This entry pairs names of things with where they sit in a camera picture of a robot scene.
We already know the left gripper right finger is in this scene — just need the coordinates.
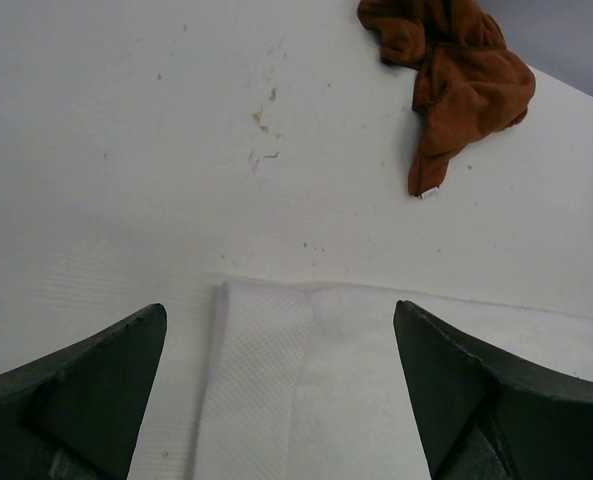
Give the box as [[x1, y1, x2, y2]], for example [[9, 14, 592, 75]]
[[394, 301, 593, 479]]

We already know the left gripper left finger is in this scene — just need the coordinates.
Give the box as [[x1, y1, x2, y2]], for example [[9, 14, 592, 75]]
[[0, 304, 167, 479]]

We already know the white towel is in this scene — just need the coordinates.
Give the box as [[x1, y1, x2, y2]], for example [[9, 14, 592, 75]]
[[123, 279, 593, 480]]

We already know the brown towel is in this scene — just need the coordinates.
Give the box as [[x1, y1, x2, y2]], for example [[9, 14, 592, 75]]
[[357, 1, 536, 197]]

